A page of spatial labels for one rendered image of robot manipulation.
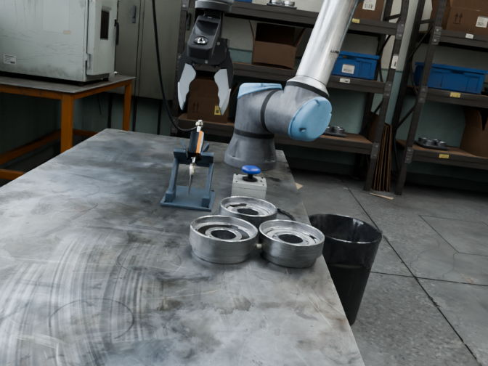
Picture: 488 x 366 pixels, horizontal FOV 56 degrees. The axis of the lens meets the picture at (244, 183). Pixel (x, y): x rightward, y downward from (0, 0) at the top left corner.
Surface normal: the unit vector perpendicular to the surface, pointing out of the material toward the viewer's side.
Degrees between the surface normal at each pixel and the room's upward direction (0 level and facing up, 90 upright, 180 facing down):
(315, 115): 97
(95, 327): 0
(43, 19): 90
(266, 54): 83
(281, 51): 83
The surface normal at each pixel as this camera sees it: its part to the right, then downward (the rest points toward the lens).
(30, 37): 0.00, 0.27
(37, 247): 0.13, -0.95
